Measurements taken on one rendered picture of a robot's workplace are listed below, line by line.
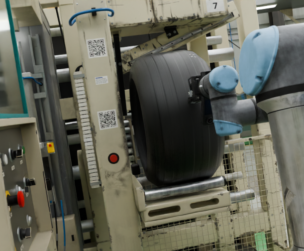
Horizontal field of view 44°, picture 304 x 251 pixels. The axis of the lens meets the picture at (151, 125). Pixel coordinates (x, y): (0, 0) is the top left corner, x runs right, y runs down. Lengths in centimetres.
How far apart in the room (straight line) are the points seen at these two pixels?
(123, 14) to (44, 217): 102
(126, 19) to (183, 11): 28
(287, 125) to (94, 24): 106
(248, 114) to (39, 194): 70
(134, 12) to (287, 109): 129
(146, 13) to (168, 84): 57
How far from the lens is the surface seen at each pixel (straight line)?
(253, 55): 68
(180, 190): 153
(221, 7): 197
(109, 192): 157
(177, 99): 137
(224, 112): 105
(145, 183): 178
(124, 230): 161
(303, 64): 68
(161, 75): 142
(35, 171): 127
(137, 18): 186
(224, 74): 104
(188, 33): 203
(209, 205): 155
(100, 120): 153
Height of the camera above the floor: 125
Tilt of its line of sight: 3 degrees down
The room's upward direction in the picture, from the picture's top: 8 degrees counter-clockwise
